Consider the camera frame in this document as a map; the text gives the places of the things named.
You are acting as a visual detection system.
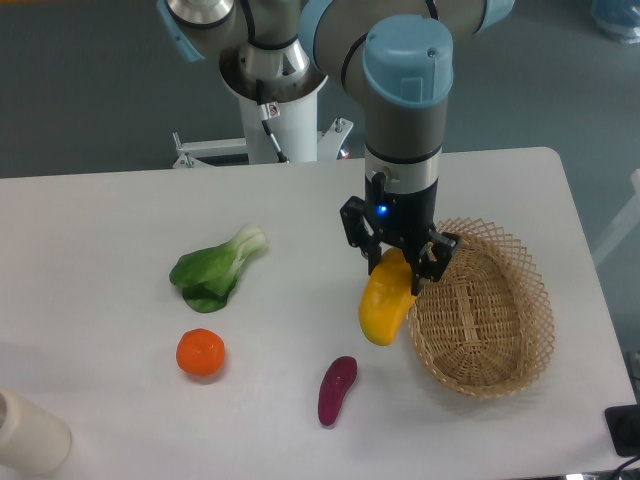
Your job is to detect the cream cylindrical bottle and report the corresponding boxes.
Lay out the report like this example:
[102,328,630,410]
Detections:
[1,388,72,477]

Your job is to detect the orange tangerine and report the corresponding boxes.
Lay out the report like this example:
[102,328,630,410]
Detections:
[175,328,226,377]

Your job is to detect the white furniture frame at right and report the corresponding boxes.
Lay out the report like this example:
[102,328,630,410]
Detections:
[591,169,639,267]

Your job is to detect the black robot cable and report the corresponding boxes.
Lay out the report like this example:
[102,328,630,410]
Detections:
[255,79,291,164]

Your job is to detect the green bok choy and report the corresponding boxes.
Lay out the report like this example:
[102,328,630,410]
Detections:
[169,225,267,313]

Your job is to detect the woven wicker basket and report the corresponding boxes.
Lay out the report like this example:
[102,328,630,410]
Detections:
[408,218,555,400]

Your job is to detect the yellow mango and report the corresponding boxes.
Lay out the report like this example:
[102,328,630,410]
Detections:
[358,248,416,346]

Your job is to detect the black device at table edge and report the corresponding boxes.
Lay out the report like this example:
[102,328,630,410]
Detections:
[604,404,639,457]

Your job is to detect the blue object in background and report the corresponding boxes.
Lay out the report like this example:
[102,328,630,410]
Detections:
[591,0,639,44]

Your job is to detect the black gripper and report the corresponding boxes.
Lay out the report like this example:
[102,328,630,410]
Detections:
[340,179,461,296]

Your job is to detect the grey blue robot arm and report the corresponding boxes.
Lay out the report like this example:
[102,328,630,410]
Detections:
[157,1,513,291]

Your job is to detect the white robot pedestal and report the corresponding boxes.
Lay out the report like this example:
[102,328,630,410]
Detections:
[173,40,354,169]

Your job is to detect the purple sweet potato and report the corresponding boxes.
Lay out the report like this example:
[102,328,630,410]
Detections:
[317,356,358,427]

